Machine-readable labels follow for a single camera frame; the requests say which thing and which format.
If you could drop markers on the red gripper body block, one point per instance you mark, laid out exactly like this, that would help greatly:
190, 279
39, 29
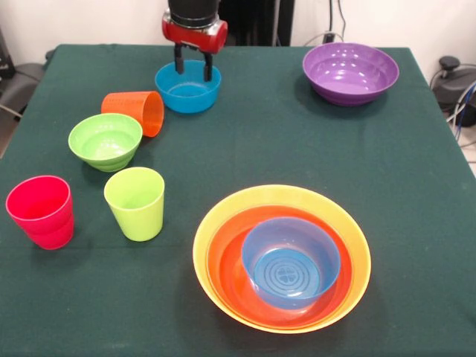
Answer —
193, 39

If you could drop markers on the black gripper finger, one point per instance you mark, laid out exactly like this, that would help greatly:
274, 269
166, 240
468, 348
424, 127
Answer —
179, 59
207, 68

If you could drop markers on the blue plastic bowl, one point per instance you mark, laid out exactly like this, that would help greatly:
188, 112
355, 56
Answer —
290, 275
187, 96

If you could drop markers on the orange-red plastic cup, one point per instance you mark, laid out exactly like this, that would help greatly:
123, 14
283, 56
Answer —
126, 106

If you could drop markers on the purple plastic bowl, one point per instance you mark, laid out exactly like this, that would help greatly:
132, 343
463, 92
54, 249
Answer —
349, 78

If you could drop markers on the orange plastic bowl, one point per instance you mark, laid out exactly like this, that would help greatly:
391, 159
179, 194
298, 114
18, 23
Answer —
202, 238

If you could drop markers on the red-orange plastic bowl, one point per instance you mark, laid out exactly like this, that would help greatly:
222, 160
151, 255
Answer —
227, 267

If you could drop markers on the green plastic bowl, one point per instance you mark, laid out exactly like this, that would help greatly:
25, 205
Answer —
106, 143

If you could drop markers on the green plastic cup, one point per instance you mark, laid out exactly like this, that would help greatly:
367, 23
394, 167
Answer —
135, 213

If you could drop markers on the crimson pink plastic cup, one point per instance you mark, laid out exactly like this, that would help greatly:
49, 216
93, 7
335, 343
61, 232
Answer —
41, 215

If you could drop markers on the dark green tablecloth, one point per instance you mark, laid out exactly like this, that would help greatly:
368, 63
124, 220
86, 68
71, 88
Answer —
111, 297

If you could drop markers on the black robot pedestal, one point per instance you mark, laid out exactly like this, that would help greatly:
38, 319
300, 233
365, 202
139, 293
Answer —
260, 22

